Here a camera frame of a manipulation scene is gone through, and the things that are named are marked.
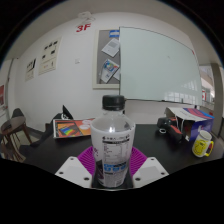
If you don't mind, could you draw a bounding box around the red lettered wall sign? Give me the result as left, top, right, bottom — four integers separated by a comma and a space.
74, 22, 92, 34

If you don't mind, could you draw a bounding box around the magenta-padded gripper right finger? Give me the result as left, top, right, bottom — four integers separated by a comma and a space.
128, 146, 170, 189

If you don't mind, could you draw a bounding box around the grey pin board with papers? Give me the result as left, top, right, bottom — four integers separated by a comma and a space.
92, 29, 121, 90

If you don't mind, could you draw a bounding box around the white and yellow mug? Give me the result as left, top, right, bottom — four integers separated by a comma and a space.
191, 129, 215, 158

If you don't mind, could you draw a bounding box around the large whiteboard on stand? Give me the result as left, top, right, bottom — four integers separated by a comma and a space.
118, 26, 203, 106

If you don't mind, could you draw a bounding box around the large white wall poster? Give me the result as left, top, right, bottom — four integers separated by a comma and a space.
38, 38, 63, 76

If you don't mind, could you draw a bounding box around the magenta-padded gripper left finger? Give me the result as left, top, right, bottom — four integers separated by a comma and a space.
54, 145, 97, 190

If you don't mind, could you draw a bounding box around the blue and white cardboard box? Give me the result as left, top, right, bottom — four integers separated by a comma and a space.
165, 106, 215, 143

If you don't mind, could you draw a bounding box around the round brown wooden table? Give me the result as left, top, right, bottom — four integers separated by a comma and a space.
0, 115, 33, 161

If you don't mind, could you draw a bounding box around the dark grey chair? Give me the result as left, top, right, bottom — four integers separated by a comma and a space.
11, 108, 25, 119

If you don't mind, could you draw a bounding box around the clear black-capped drink bottle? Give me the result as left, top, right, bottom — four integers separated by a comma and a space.
90, 94, 136, 188

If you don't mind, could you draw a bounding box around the small white wall poster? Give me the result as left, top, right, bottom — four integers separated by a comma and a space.
25, 58, 37, 82

